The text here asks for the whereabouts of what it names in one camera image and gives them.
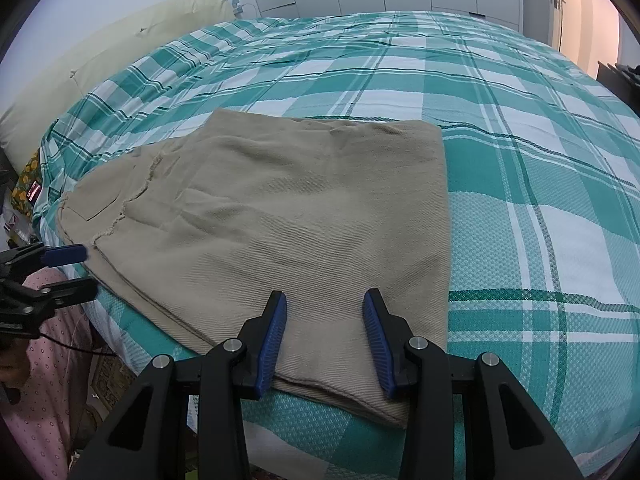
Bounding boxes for dark wooden nightstand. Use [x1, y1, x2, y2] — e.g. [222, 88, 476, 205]
[596, 60, 640, 113]

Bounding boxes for person's left hand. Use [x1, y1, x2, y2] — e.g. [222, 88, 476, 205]
[0, 337, 33, 388]

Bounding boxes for green plaid bed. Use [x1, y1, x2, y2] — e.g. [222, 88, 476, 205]
[37, 10, 640, 480]

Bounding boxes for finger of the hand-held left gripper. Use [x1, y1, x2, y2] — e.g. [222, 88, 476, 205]
[12, 243, 87, 267]
[20, 276, 99, 309]

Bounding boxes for yellow floral cloth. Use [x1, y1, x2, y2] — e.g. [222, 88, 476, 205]
[12, 152, 45, 221]

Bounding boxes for khaki pants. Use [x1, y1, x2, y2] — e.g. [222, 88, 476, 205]
[55, 109, 454, 429]

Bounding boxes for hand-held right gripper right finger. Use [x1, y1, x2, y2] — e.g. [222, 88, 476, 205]
[362, 288, 583, 480]

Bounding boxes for cream padded headboard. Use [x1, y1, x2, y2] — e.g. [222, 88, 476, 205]
[0, 0, 239, 162]

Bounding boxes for thin black cable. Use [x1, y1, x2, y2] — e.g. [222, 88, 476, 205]
[39, 331, 117, 359]

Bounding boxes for white door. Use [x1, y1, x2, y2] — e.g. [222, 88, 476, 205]
[546, 0, 568, 52]

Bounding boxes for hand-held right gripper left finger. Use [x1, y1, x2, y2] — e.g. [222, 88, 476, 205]
[70, 290, 289, 480]

